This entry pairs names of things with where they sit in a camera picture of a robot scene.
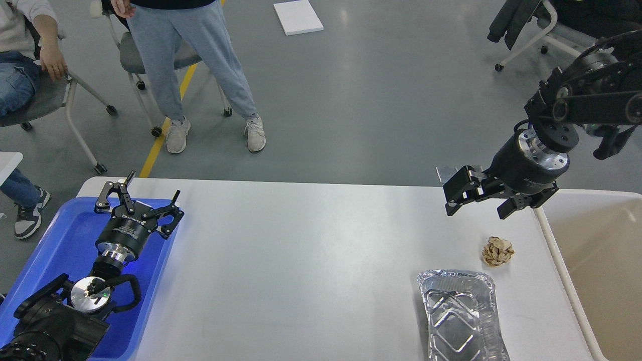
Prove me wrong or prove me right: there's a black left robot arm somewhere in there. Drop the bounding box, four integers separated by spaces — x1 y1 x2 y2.
2 172 184 360

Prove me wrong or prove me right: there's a grey chair middle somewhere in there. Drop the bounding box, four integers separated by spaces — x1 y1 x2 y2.
90 0 233 138

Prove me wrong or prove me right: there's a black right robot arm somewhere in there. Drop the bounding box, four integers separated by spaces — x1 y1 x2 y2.
443 30 640 219

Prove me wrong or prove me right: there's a white table corner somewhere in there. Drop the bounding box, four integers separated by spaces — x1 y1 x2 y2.
0 151 23 185

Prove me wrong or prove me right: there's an aluminium foil tray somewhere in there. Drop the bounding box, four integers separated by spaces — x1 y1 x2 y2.
417 269 510 360

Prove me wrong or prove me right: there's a metal floor plate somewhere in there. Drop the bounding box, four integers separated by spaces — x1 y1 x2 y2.
435 166 459 184
466 166 484 177

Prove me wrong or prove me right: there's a person in blue jeans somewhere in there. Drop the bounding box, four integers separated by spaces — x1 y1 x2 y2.
1 1 67 240

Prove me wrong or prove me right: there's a grey chair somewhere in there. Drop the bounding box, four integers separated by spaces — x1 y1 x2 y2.
90 0 233 138
1 72 118 174

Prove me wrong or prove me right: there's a dark jacket on chair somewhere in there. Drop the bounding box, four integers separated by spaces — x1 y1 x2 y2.
487 1 541 50

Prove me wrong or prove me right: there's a left metal floor plate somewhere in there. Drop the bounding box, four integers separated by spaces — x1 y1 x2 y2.
435 166 459 184

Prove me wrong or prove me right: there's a beige plastic bin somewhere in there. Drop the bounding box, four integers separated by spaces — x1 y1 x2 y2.
536 190 641 360

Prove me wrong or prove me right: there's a white flat box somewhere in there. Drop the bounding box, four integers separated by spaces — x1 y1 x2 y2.
273 1 324 35

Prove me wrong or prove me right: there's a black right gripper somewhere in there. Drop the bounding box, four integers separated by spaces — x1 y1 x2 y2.
443 128 570 220

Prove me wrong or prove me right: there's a blue plastic tray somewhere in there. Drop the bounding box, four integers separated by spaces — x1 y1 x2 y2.
1 197 175 360

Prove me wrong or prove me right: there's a grey chair left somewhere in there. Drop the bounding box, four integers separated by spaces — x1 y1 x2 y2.
1 72 118 174

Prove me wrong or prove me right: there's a white chair right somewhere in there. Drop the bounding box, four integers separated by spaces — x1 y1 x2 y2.
495 1 597 72

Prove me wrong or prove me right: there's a right metal floor plate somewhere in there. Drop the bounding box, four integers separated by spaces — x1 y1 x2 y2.
466 166 484 177

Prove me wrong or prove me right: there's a crumpled brown paper ball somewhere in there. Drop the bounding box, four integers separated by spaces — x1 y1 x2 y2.
482 236 515 267

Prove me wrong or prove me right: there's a person in grey sweatpants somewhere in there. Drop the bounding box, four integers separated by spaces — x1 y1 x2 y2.
110 0 266 154

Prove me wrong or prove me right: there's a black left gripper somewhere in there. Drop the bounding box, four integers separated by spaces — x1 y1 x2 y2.
94 171 185 262

